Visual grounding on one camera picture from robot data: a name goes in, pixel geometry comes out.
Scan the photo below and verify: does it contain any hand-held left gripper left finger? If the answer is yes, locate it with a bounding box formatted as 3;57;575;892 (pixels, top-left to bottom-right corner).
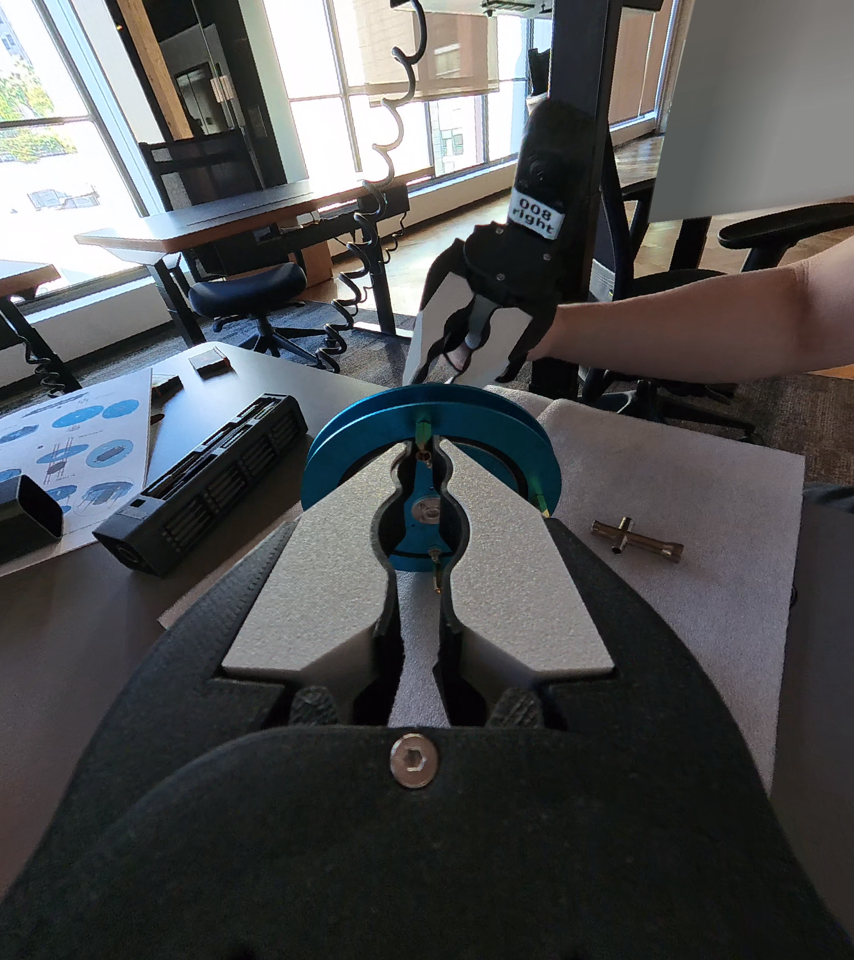
220;441;417;727

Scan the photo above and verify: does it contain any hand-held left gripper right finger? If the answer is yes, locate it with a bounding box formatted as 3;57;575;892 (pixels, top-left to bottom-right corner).
427;438;617;727

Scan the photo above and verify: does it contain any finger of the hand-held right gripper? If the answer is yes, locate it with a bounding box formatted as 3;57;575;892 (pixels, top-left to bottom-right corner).
460;302;537;389
403;271;477;387

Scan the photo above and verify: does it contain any blue round metal turntable base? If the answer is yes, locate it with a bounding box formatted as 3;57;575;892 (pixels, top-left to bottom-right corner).
301;382;563;594

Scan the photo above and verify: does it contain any person's right forearm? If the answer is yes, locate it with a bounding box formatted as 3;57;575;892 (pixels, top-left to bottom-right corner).
528;210;854;376

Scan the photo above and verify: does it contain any metal cross wrench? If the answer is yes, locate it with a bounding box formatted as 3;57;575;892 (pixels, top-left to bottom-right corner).
590;514;685;566

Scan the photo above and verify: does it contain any black screwdriver bit case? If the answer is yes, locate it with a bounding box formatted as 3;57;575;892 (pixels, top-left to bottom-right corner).
92;393;310;579

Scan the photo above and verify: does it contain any white foam mat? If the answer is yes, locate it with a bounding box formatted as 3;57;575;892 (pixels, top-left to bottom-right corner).
159;384;807;796

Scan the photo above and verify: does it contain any black office chair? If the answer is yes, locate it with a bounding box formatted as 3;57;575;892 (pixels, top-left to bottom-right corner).
580;176;854;445
138;129;344;374

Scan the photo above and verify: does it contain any white illustrated instruction sheet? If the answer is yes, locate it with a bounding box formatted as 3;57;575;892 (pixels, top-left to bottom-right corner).
0;367;155;597

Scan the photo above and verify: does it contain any hanging cable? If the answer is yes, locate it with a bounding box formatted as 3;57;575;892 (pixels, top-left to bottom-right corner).
331;0;430;374

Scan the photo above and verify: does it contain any black coiled cable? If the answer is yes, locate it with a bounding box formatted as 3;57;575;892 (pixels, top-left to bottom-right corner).
20;337;64;396

